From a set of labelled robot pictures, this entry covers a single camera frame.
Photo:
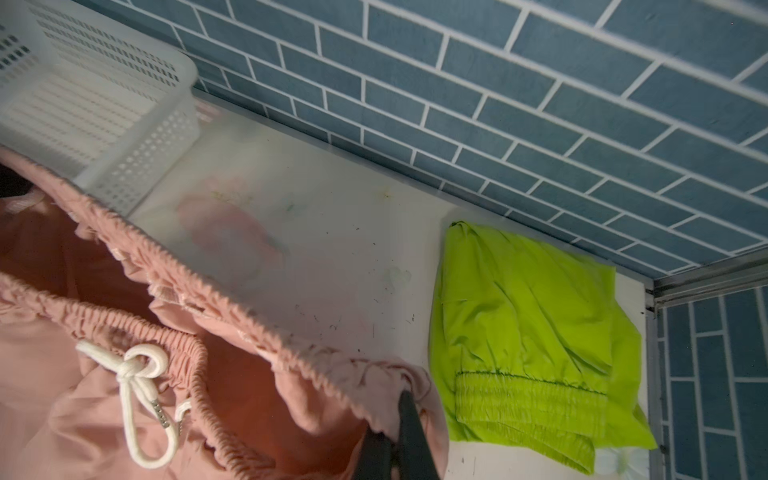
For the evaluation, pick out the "neon green shorts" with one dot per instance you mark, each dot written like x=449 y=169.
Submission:
x=529 y=348

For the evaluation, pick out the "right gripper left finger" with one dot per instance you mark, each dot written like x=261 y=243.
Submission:
x=375 y=459

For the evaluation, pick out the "pink shorts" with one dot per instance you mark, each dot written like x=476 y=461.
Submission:
x=119 y=362

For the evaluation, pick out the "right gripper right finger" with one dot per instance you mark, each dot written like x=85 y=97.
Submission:
x=415 y=461

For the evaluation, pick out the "white plastic basket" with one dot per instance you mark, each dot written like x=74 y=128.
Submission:
x=104 y=106

